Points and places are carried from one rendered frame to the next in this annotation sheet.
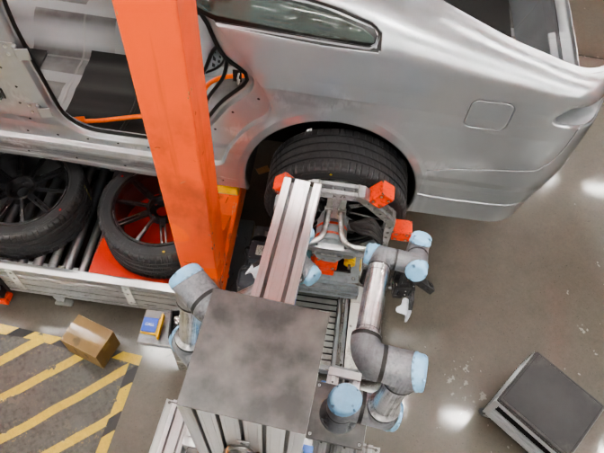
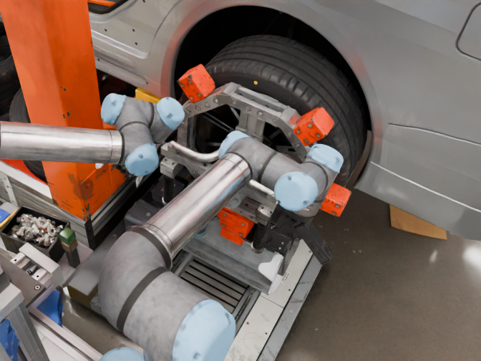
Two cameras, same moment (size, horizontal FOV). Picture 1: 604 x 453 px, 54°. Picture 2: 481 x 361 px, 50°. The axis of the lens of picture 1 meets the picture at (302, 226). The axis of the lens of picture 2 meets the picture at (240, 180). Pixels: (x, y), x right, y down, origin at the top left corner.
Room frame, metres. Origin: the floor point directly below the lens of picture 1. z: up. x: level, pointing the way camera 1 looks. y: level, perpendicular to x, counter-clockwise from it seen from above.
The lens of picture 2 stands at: (0.32, -0.50, 2.14)
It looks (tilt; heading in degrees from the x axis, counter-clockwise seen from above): 49 degrees down; 18
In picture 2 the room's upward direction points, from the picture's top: 10 degrees clockwise
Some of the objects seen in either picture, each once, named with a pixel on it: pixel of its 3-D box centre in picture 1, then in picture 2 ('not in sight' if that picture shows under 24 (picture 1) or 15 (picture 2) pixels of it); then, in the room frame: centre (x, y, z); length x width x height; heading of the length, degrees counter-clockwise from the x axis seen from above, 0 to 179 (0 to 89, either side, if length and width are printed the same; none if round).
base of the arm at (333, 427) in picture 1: (340, 411); not in sight; (0.61, -0.21, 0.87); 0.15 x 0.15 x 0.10
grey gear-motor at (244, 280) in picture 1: (259, 267); (167, 213); (1.50, 0.21, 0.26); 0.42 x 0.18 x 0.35; 178
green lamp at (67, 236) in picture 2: not in sight; (67, 236); (1.01, 0.30, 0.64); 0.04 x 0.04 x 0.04; 88
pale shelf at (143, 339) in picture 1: (186, 333); (33, 242); (1.02, 0.50, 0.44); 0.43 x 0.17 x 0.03; 88
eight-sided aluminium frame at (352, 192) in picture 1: (333, 222); (248, 160); (1.46, -0.14, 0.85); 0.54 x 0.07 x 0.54; 88
